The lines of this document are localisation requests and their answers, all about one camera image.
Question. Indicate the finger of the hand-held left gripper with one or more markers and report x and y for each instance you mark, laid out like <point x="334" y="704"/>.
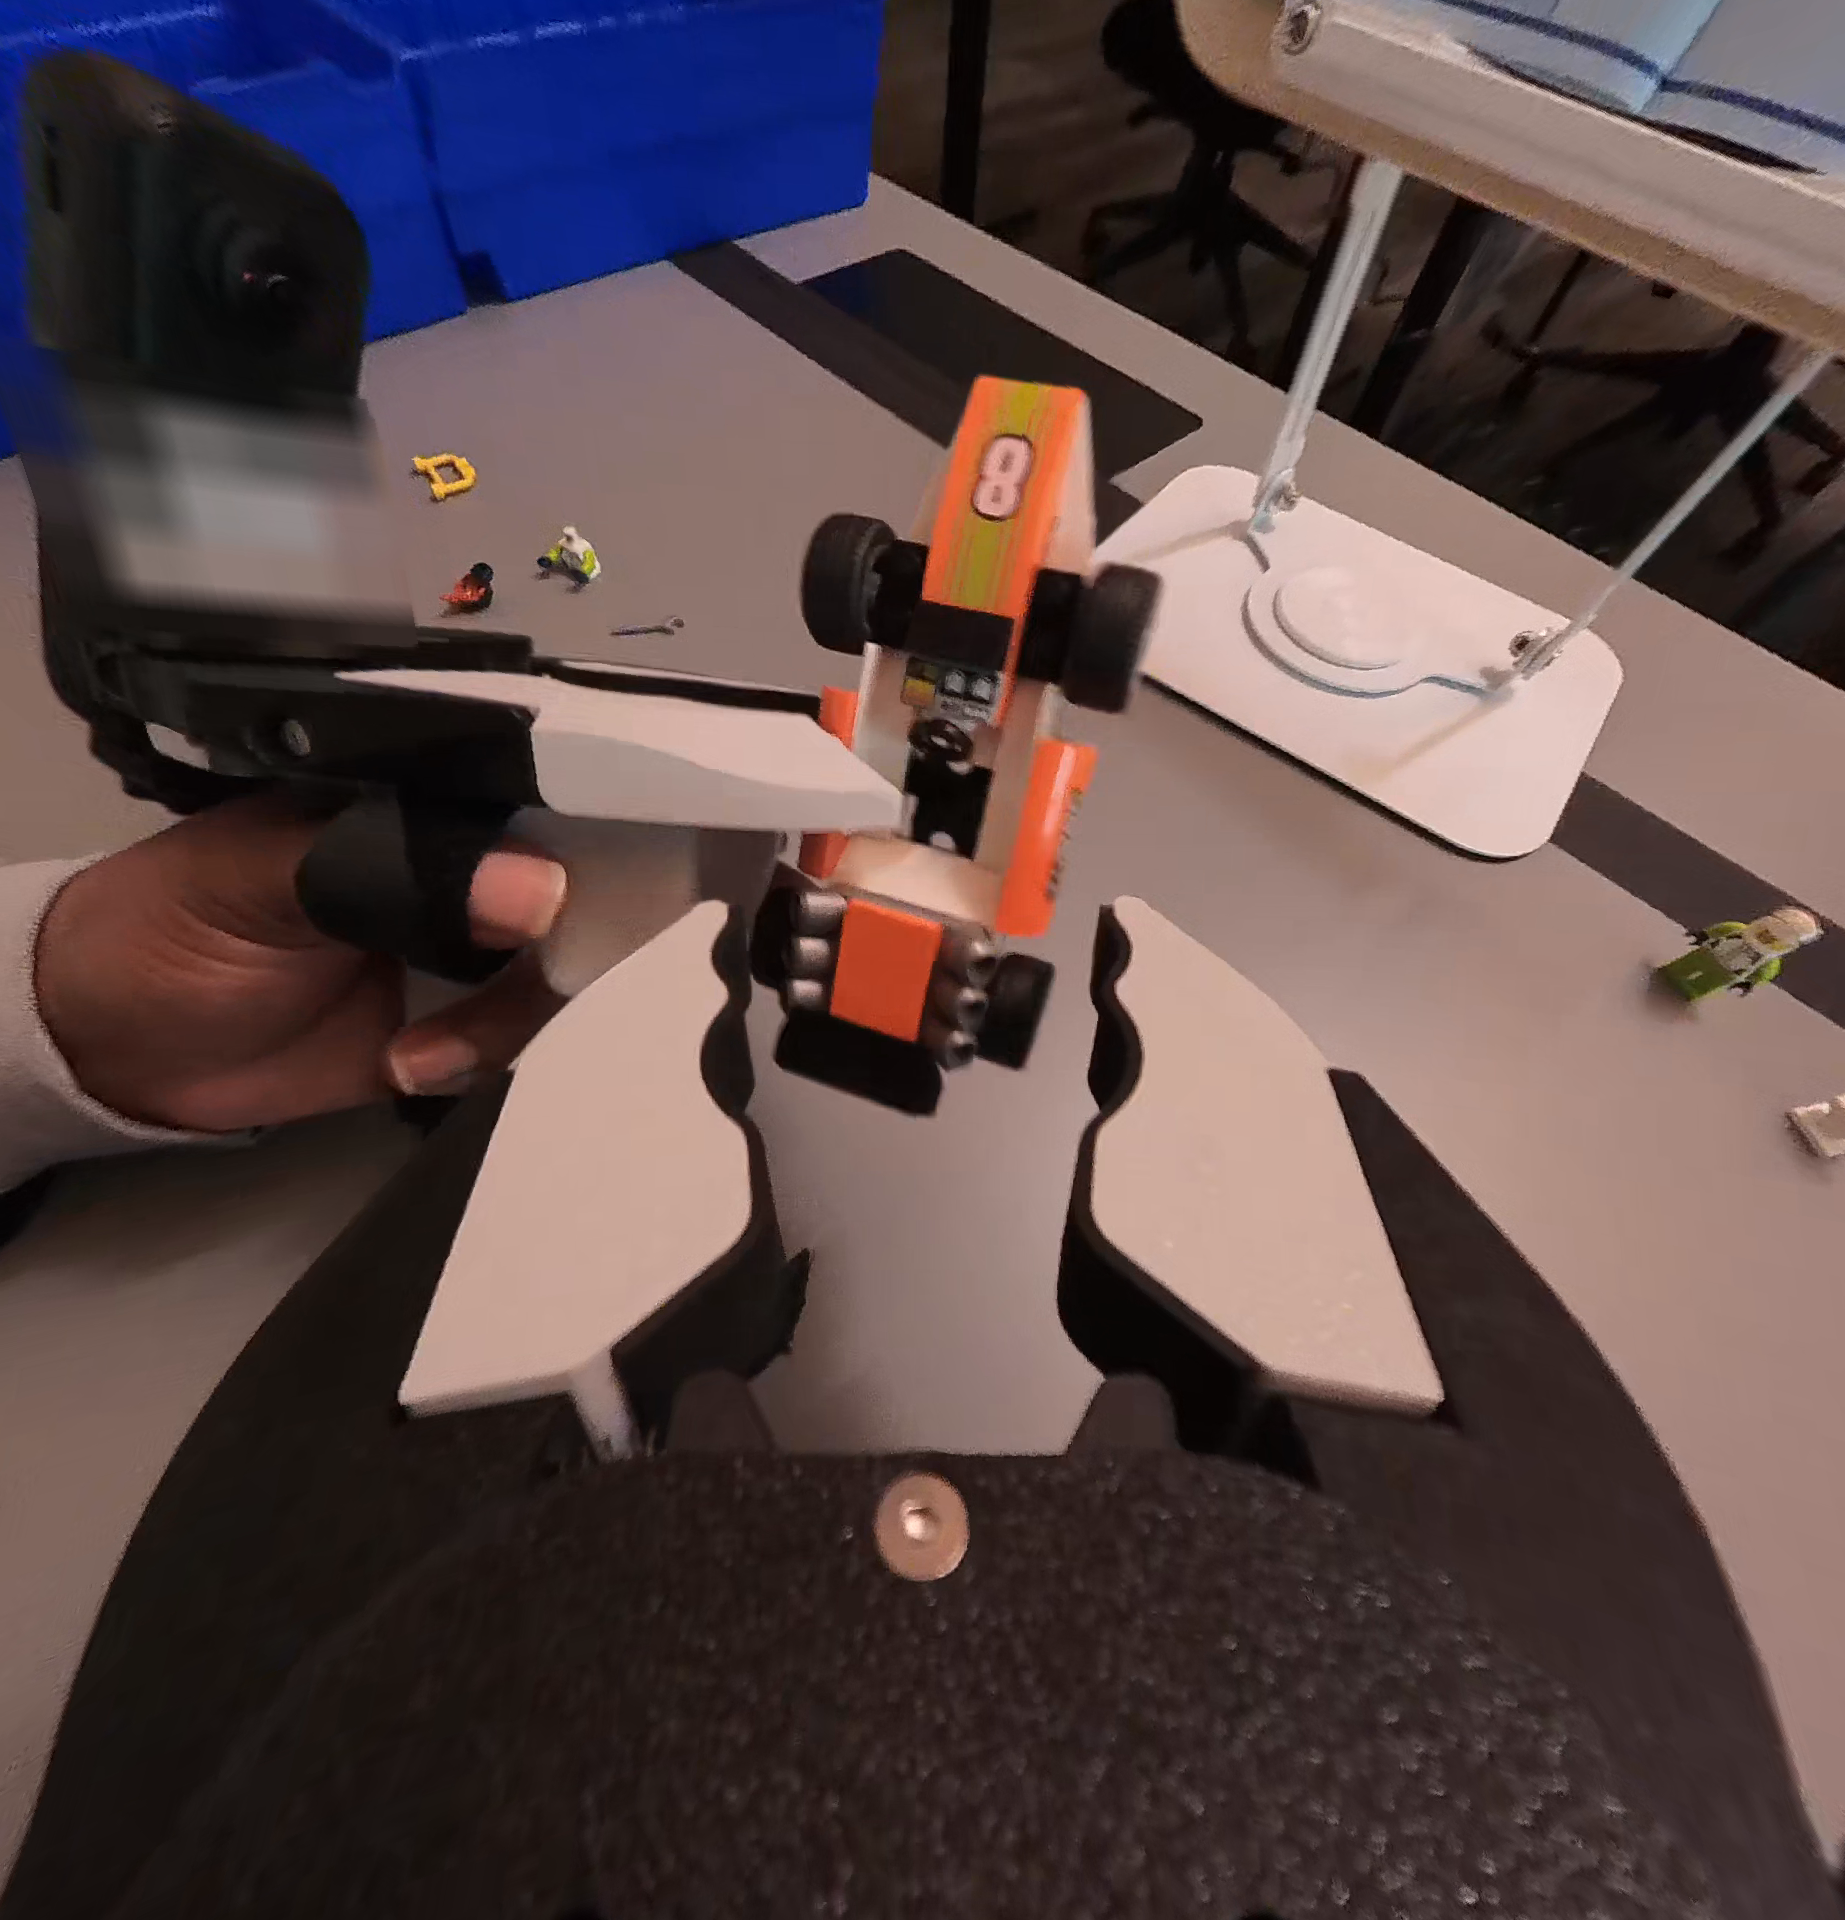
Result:
<point x="712" y="786"/>
<point x="621" y="696"/>

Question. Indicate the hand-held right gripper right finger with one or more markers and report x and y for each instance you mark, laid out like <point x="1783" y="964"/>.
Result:
<point x="1251" y="1230"/>

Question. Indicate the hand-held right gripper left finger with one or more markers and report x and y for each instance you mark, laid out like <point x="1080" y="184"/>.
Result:
<point x="575" y="1230"/>

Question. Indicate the orange lego race car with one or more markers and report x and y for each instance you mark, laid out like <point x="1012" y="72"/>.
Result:
<point x="1000" y="496"/>

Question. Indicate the thin black lego piece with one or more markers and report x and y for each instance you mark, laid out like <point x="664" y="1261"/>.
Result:
<point x="653" y="624"/>

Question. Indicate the small yellow lego piece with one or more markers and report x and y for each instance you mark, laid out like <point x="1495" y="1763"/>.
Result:
<point x="430" y="472"/>

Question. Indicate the green lego minifigure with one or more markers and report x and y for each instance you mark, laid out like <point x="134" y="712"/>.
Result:
<point x="1747" y="956"/>

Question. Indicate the person's left hand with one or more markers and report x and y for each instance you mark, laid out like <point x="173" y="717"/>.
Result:
<point x="189" y="973"/>

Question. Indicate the blue cap with orange hair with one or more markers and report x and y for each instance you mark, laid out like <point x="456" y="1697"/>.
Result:
<point x="475" y="587"/>

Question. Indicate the white booklet stand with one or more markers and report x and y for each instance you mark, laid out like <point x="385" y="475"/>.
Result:
<point x="1402" y="691"/>

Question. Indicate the black office chair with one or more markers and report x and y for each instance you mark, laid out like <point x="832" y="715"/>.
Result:
<point x="1221" y="183"/>

